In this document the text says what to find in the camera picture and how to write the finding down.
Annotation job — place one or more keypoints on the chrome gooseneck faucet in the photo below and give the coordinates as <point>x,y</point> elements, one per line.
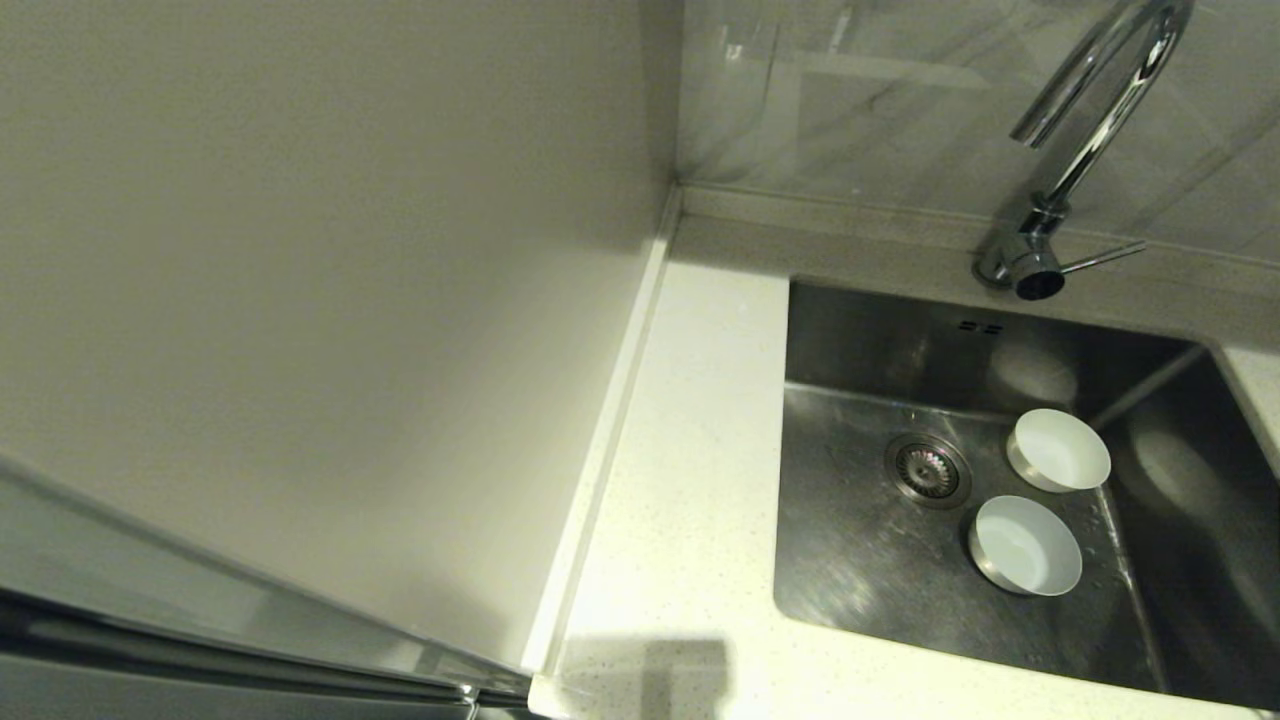
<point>1110,110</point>

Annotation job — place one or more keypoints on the round metal drain strainer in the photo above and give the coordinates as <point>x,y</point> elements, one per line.
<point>928,470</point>

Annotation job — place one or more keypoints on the stainless steel appliance door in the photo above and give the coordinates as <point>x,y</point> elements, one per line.
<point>150,620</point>

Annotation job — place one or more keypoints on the pale blue bowl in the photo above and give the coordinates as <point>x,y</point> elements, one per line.
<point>1025,545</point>

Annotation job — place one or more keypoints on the stainless steel sink basin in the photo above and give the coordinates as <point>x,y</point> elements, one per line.
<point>850,560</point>

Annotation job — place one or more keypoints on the white countertop upstand strip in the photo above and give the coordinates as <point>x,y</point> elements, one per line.
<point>600,450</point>

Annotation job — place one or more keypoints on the white bowl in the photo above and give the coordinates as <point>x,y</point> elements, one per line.
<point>1060,450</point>

